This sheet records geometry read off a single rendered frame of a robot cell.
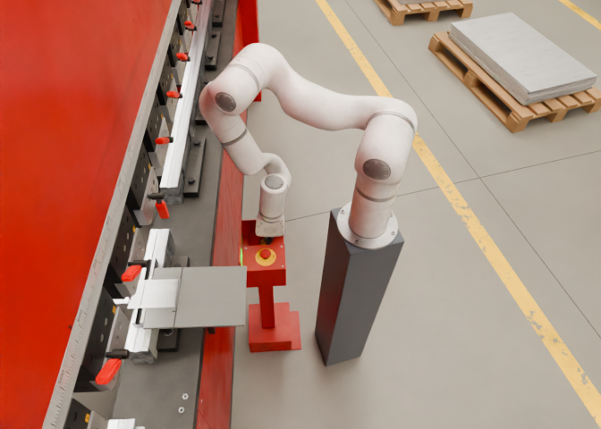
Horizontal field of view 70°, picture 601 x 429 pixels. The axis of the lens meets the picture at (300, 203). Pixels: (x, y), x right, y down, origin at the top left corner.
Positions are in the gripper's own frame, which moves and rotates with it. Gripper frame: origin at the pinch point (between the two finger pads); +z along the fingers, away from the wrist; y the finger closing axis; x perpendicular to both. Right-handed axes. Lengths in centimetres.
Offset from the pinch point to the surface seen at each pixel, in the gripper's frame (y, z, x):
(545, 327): 145, 63, -11
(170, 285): -29.3, -22.8, -31.6
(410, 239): 89, 68, 46
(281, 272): 4.0, -1.5, -15.1
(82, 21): -38, -91, -17
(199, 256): -23.4, -10.5, -14.2
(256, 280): -4.6, 4.1, -15.2
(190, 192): -28.3, -13.0, 10.9
